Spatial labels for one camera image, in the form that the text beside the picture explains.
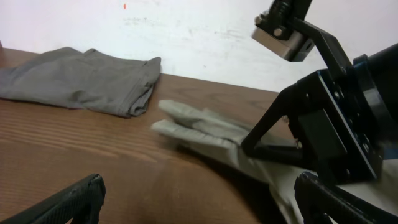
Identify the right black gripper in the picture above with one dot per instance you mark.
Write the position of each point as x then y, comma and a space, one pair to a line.
343, 114

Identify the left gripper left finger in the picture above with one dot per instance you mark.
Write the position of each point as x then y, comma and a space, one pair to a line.
79, 203

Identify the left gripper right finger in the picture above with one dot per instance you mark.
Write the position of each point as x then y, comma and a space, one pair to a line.
320, 203

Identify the beige khaki shorts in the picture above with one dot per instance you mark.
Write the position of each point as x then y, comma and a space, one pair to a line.
212, 135

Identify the folded grey shorts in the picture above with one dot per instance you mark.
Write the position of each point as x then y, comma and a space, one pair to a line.
83, 80

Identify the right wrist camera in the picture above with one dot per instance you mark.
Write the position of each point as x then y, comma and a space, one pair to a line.
295, 49

